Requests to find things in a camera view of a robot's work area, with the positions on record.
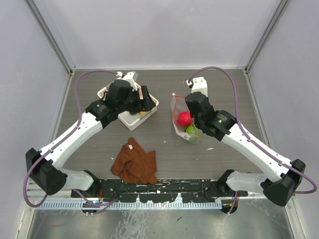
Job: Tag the white plastic basket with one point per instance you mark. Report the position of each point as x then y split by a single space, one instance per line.
133 121

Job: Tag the brown cloth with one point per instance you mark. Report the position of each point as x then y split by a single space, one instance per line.
134 165

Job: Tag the clear zip top bag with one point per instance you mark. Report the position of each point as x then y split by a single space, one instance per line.
178 105

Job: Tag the left aluminium frame post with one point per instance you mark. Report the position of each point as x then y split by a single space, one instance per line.
47 24

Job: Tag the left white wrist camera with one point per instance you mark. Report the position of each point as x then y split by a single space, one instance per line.
129 77

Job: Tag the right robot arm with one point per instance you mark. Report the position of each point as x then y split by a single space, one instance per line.
280 176

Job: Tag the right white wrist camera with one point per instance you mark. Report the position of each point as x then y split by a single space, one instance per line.
198 84

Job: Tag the white slotted cable duct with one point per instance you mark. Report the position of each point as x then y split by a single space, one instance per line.
176 205

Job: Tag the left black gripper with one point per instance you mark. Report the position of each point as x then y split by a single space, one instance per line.
143 104

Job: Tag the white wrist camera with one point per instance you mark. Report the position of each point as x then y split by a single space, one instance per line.
129 77
198 84

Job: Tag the aluminium frame post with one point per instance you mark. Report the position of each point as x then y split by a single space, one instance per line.
47 24
282 5

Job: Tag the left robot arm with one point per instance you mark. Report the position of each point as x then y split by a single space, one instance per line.
46 165

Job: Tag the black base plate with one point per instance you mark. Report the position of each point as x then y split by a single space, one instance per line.
167 190

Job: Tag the right aluminium frame post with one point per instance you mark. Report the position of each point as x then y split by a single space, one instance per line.
282 5

